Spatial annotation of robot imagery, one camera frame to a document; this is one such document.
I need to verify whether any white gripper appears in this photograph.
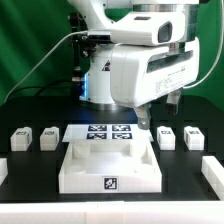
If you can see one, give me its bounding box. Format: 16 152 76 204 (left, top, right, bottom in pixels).
110 39 199 130

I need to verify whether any white square tabletop tray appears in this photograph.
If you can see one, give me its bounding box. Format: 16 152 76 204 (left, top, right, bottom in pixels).
58 139 162 194

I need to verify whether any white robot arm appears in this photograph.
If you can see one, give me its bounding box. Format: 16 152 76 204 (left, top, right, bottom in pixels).
67 0 199 130

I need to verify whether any white right obstacle block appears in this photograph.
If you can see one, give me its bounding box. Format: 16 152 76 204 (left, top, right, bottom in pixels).
201 156 224 201

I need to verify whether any white obstacle block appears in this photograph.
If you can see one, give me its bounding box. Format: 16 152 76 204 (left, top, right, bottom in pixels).
201 156 224 201
0 158 8 186

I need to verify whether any white marker sheet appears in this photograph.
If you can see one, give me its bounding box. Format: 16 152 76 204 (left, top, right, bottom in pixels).
63 124 153 142

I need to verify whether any white left obstacle block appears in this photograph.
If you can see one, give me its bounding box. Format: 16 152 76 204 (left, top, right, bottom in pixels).
0 158 8 186

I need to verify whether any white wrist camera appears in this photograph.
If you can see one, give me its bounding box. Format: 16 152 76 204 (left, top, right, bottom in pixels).
88 12 186 46

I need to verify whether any black camera on stand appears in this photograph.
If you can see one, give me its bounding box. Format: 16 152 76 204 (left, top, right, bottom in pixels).
67 12 92 101

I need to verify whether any white front rail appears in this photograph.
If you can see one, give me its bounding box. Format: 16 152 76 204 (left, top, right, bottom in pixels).
0 201 224 224

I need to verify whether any black cable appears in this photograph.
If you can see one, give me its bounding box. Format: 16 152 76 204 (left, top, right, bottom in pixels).
6 79 81 101

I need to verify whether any white cable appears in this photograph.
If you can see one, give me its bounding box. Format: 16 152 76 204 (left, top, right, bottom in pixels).
3 30 90 105

